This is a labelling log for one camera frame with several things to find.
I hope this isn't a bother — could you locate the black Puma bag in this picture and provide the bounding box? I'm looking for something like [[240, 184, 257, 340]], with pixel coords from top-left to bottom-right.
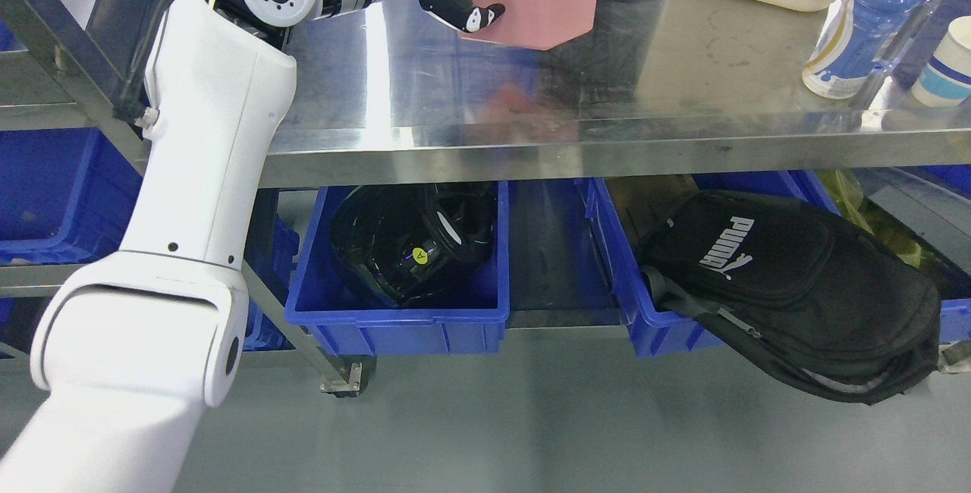
[[635, 191, 942, 404]]

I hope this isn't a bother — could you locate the blue bin far left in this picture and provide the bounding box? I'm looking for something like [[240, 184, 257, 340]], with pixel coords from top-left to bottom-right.
[[1, 127, 142, 266]]

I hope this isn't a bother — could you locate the green plastic bag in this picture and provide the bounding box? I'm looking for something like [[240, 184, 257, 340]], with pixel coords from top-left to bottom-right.
[[815, 169, 969, 300]]

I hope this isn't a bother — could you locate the stainless steel shelf cart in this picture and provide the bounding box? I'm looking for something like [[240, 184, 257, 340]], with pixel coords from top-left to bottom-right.
[[114, 0, 971, 399]]

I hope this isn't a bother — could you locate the blue bin under bag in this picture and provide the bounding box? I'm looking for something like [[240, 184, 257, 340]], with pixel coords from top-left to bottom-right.
[[577, 171, 971, 359]]

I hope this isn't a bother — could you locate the stainless steel left rack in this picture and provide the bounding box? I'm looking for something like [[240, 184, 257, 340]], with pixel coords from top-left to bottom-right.
[[0, 0, 190, 361]]

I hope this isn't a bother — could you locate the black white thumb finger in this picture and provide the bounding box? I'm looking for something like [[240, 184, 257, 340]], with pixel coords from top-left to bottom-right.
[[419, 0, 506, 33]]

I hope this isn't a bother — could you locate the white blue paper cup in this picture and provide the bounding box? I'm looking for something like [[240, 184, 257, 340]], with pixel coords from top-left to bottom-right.
[[910, 16, 970, 107]]

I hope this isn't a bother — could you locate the blue drink bottle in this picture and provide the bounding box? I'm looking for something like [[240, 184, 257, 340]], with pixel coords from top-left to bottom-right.
[[801, 0, 925, 99]]

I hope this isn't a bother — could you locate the blue bin lower left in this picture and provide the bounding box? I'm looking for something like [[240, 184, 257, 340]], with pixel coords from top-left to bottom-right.
[[243, 209, 300, 353]]

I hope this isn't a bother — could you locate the black glossy helmet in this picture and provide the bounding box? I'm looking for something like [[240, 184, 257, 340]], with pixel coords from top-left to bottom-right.
[[327, 182, 498, 309]]

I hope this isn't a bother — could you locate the blue bin with helmet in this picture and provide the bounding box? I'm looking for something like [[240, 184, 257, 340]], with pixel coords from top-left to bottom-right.
[[284, 181, 512, 357]]

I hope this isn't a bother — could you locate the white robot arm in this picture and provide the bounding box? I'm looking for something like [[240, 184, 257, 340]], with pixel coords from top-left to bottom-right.
[[2, 0, 504, 492]]

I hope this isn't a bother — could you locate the pink plastic storage box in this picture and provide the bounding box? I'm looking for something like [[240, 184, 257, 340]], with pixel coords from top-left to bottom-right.
[[444, 0, 604, 52]]

